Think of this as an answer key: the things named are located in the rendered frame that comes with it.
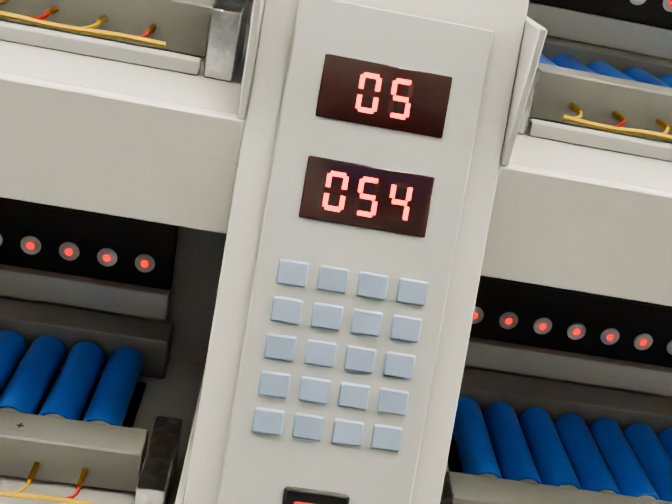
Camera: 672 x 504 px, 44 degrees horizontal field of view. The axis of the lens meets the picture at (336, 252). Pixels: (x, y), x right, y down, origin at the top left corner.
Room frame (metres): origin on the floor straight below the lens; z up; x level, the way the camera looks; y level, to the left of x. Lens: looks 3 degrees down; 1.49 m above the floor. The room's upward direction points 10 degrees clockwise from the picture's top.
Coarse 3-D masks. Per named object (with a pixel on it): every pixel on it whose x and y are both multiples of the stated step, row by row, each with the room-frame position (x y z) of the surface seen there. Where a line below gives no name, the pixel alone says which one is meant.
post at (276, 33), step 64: (384, 0) 0.30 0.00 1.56; (448, 0) 0.30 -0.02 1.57; (512, 0) 0.30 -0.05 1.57; (256, 64) 0.29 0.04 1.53; (512, 64) 0.30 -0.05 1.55; (256, 128) 0.29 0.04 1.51; (256, 192) 0.29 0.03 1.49; (256, 256) 0.29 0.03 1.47; (448, 320) 0.30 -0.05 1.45; (448, 384) 0.30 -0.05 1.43; (192, 448) 0.29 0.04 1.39; (448, 448) 0.30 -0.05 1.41
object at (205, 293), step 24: (192, 240) 0.49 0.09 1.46; (216, 240) 0.49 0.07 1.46; (192, 264) 0.49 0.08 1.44; (216, 264) 0.49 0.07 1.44; (192, 288) 0.49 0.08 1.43; (216, 288) 0.49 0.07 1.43; (168, 312) 0.49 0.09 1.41; (192, 312) 0.49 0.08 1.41; (192, 336) 0.49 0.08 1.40; (192, 360) 0.49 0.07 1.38
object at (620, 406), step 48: (480, 288) 0.46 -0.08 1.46; (528, 288) 0.47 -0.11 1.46; (480, 336) 0.48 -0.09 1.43; (528, 336) 0.48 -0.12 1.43; (576, 336) 0.48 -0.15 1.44; (624, 336) 0.48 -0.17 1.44; (480, 384) 0.46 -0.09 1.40; (528, 384) 0.47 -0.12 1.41; (576, 384) 0.48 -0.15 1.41; (624, 384) 0.49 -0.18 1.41; (480, 432) 0.42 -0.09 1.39; (528, 432) 0.44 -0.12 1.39; (576, 432) 0.44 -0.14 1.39; (624, 432) 0.46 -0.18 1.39; (480, 480) 0.38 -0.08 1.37; (528, 480) 0.40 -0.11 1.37; (576, 480) 0.40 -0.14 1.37; (624, 480) 0.42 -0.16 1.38
